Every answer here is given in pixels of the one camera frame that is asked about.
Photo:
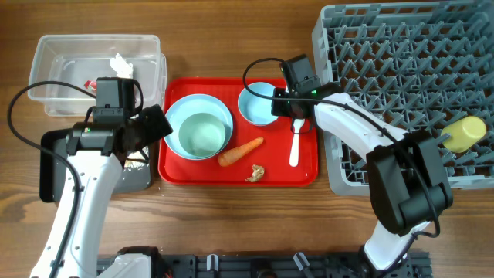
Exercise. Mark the yellow plastic cup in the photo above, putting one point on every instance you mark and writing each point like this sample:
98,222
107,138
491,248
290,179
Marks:
464,133

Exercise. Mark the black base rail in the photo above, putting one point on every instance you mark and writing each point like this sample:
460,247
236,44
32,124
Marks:
329,266

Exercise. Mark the grey dishwasher rack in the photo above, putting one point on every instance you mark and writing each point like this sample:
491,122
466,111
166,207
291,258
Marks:
419,65

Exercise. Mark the orange carrot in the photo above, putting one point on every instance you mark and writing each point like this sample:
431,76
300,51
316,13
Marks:
231,156

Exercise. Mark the ginger root piece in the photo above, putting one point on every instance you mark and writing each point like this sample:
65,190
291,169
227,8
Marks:
257,173

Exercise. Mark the rice food leftovers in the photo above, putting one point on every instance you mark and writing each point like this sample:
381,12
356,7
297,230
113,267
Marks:
137,159

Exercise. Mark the light blue plate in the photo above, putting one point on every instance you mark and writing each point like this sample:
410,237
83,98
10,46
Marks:
194,104

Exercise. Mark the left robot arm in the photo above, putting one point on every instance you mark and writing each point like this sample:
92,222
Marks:
97,152

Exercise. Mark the green bowl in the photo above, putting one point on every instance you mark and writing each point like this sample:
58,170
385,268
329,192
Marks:
201,136

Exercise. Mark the white plastic spoon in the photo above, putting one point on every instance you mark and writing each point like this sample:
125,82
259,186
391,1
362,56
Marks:
294,152

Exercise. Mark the black waste tray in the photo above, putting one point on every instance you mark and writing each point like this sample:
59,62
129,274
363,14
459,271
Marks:
53,174

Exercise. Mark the clear plastic waste bin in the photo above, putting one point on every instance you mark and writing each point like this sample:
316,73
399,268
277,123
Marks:
77,59

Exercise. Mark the red serving tray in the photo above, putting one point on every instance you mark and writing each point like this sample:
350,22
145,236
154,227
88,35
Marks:
272,154

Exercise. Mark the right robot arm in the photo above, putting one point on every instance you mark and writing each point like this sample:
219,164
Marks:
408,185

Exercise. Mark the red candy wrapper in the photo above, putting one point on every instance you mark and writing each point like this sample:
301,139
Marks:
91,86

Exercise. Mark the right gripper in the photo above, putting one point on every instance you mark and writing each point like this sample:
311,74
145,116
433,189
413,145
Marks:
278,107

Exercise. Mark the white tissue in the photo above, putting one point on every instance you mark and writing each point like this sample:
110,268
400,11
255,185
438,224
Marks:
122,68

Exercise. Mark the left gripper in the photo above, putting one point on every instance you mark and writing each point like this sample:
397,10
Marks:
158,123

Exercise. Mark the light blue bowl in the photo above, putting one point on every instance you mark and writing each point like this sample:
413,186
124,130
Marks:
257,110

